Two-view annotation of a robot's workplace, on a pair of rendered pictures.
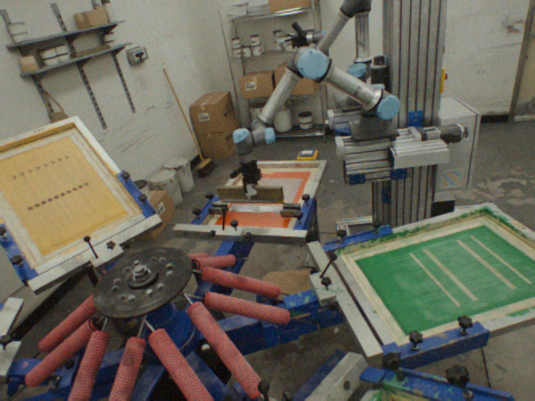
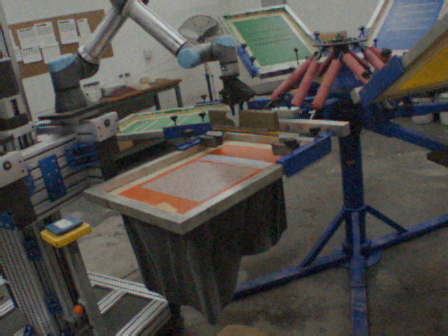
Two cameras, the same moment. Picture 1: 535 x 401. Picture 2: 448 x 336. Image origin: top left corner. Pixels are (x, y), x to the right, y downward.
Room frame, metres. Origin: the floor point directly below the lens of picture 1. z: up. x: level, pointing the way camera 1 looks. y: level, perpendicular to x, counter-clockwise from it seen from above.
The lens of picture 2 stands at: (3.25, 0.70, 1.50)
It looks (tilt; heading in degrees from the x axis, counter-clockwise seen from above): 19 degrees down; 204
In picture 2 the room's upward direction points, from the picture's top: 10 degrees counter-clockwise
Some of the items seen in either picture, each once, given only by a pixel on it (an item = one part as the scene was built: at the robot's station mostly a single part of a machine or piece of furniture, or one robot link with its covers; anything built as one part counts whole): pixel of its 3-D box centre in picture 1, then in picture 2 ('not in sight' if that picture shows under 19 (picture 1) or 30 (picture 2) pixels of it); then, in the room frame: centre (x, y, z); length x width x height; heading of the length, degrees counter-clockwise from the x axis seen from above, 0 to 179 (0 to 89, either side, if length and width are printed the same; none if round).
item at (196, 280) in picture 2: not in sight; (163, 257); (2.09, -0.12, 0.74); 0.45 x 0.03 x 0.43; 67
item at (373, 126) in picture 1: (372, 119); (69, 97); (1.78, -0.63, 1.31); 0.15 x 0.15 x 0.10
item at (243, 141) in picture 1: (243, 141); (225, 49); (1.61, 0.06, 1.39); 0.09 x 0.08 x 0.11; 93
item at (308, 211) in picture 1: (303, 218); (204, 143); (1.49, -0.16, 0.98); 0.30 x 0.05 x 0.07; 157
